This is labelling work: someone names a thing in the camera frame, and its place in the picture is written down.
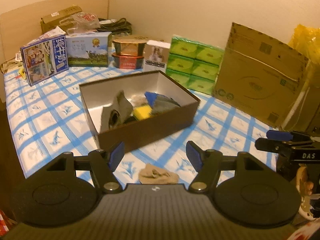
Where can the white humidifier product box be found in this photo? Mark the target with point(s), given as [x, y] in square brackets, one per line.
[156, 55]

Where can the dark brown open box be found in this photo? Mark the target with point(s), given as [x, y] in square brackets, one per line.
[134, 133]

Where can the blue grey fleece glove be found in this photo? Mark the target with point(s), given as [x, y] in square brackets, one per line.
[159, 103]

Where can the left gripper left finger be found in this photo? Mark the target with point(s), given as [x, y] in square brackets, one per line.
[103, 164]

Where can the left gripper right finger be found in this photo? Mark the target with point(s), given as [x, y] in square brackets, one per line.
[207, 164]

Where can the wooden headboard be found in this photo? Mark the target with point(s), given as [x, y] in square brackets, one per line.
[21, 25]

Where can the flat brown cardboard box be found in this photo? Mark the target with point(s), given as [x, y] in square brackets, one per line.
[52, 20]

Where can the green tissue pack bundle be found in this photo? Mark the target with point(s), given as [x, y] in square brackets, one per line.
[194, 65]

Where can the cream fluffy scrunchie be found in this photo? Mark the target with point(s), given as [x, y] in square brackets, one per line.
[138, 100]

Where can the blue cartoon milk carton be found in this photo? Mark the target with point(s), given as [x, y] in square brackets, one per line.
[44, 58]

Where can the dark green strap bag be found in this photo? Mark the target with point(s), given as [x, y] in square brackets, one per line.
[119, 27]

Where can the upper instant noodle bowl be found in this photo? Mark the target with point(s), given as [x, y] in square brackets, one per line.
[129, 47]

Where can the clear plastic bag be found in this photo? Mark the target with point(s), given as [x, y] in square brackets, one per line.
[82, 22]

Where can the lower red noodle bowl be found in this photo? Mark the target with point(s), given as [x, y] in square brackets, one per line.
[128, 62]

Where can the blue checkered bed sheet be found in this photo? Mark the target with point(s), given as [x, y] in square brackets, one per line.
[48, 118]

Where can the yellow green sponge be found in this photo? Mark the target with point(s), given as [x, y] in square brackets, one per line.
[142, 112]

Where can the yellow plastic bag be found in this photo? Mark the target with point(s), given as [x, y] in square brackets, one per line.
[306, 40]

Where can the beige thin sock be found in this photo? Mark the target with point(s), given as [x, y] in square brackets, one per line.
[152, 174]

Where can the large brown cardboard box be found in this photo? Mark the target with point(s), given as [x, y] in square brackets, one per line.
[260, 75]

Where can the cow picture milk box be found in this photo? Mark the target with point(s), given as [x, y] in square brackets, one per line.
[88, 49]

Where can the red checkered cloth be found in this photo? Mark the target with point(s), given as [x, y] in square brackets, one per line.
[5, 225]

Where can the grey knit sock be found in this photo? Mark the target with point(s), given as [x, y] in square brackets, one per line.
[117, 113]

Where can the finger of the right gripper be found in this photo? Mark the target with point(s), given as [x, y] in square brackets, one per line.
[283, 147]
[279, 135]

